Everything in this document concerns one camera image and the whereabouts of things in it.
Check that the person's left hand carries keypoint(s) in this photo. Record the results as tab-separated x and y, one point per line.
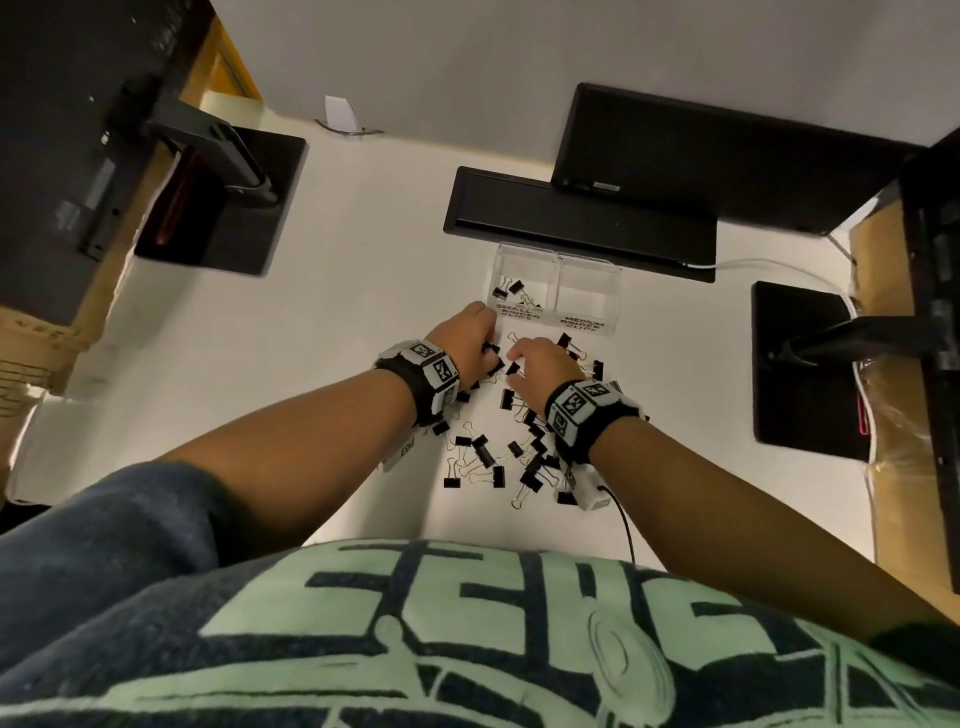
469	345

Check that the person's right hand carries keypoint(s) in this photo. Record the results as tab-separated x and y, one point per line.
547	371

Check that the heap of small binder clips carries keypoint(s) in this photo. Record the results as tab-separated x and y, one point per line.
516	286

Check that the clear two-compartment plastic box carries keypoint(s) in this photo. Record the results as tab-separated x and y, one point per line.
589	289

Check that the pile of black binder clips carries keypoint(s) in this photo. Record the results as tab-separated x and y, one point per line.
451	482

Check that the person's left forearm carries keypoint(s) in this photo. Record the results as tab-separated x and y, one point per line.
300	457

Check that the person's right forearm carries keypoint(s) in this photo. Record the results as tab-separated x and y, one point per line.
750	525

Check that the brown cardboard box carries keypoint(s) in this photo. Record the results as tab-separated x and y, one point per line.
900	487

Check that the black left wristband with markers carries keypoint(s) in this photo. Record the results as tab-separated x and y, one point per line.
420	382

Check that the black wristband with markers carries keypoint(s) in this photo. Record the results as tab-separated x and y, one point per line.
420	382
592	420

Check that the black right wristband with markers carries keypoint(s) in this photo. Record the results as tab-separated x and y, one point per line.
592	420

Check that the black centre monitor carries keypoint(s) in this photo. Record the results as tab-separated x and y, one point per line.
585	217

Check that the black monitor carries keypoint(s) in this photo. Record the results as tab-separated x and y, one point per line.
585	217
45	150
937	375

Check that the black monitor stand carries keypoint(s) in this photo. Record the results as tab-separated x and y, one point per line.
247	232
802	375

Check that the small white paper card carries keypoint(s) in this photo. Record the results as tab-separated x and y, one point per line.
341	112

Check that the grey shirt with green print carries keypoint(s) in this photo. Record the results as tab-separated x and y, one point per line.
450	637

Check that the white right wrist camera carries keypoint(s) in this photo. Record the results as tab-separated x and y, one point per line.
589	491

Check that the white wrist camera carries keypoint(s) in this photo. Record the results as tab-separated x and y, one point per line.
589	491
397	454

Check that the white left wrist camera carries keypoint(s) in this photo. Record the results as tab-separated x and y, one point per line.
397	454

